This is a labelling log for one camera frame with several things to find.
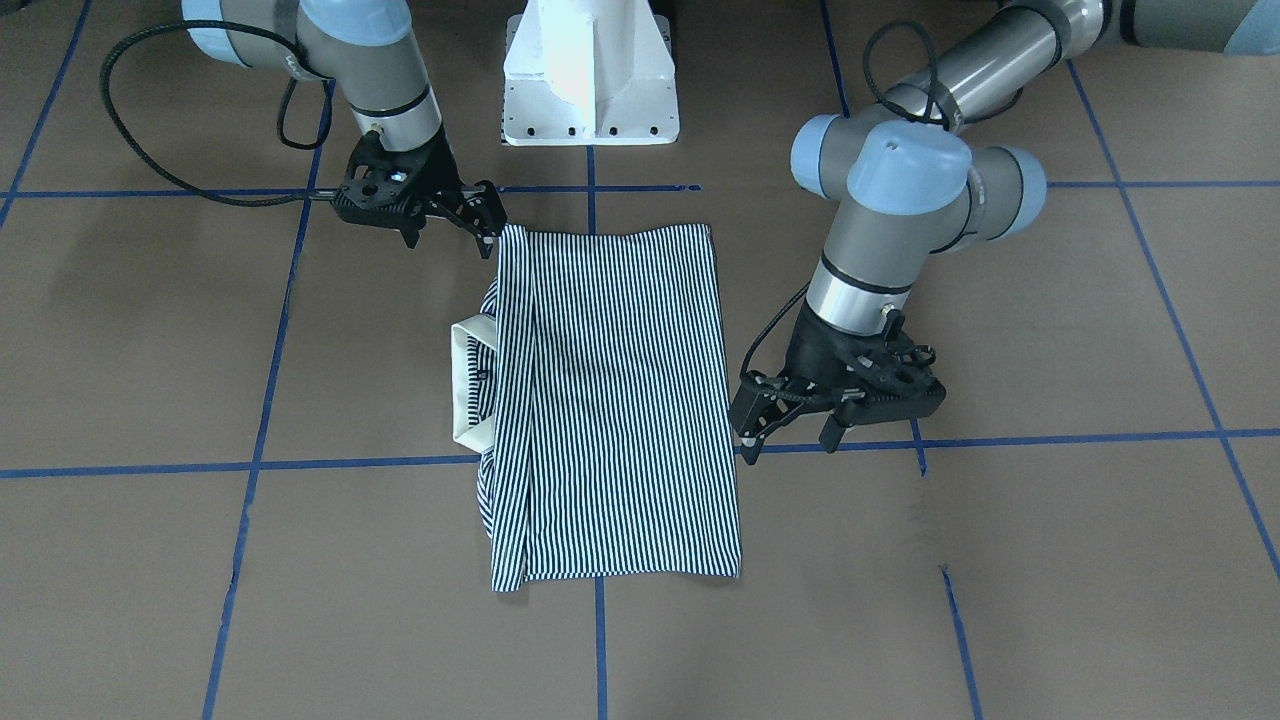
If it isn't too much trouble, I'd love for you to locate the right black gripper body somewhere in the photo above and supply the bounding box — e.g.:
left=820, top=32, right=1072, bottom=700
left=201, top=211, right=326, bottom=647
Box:
left=349, top=128, right=465, bottom=210

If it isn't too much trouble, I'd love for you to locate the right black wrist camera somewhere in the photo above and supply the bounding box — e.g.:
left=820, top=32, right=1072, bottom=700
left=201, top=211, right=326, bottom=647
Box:
left=330, top=147, right=425, bottom=232

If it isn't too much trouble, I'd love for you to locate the blue white striped polo shirt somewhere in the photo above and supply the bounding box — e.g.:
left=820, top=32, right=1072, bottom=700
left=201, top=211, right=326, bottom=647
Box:
left=451, top=223, right=742, bottom=592

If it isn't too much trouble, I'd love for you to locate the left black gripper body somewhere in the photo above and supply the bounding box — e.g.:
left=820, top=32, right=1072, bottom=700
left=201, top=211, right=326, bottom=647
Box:
left=786, top=304, right=901, bottom=411

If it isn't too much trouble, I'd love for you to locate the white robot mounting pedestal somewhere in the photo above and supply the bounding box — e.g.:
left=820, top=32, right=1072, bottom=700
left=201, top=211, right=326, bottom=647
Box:
left=500, top=1, right=681, bottom=147

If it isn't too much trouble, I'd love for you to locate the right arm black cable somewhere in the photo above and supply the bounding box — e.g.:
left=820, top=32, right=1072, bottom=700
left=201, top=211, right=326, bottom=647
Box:
left=100, top=20, right=340, bottom=209

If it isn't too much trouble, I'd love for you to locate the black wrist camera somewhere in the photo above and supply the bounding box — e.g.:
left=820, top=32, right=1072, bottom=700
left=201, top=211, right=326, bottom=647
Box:
left=837, top=306, right=946, bottom=428
left=330, top=147, right=425, bottom=232

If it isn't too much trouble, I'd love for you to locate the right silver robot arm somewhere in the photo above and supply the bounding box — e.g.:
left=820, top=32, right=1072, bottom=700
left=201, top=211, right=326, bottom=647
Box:
left=182, top=1, right=507, bottom=258

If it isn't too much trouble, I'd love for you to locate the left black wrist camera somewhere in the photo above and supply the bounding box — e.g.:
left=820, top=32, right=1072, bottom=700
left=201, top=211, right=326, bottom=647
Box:
left=837, top=306, right=946, bottom=428

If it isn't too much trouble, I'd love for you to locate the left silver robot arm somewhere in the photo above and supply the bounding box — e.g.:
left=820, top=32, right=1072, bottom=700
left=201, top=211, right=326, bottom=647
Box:
left=730, top=1, right=1277, bottom=464

